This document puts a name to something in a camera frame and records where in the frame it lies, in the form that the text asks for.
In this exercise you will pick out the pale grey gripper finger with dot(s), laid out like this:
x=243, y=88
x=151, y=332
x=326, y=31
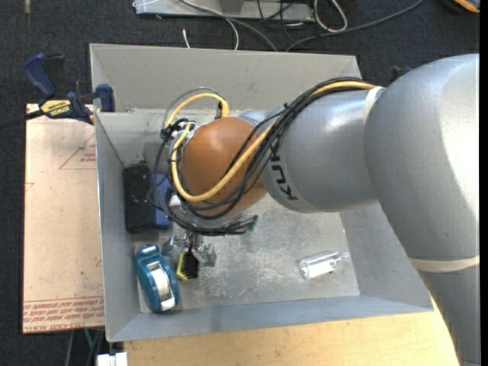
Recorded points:
x=172, y=247
x=207, y=255

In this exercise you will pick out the blue tape dispenser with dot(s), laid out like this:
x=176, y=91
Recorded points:
x=154, y=277

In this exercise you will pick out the grey metal bin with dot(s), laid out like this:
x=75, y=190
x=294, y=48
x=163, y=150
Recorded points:
x=267, y=261

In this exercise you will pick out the brown cardboard board red print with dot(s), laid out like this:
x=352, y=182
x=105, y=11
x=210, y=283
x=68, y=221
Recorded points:
x=61, y=223

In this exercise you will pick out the dark blue box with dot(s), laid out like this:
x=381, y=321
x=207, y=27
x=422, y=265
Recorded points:
x=161, y=214

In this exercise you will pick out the black flat block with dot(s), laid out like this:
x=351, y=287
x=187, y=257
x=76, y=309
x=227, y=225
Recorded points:
x=137, y=200

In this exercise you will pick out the yellow and black brush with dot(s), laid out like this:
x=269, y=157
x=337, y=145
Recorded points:
x=187, y=269

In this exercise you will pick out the clear plastic bottle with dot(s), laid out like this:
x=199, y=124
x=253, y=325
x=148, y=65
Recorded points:
x=322, y=265

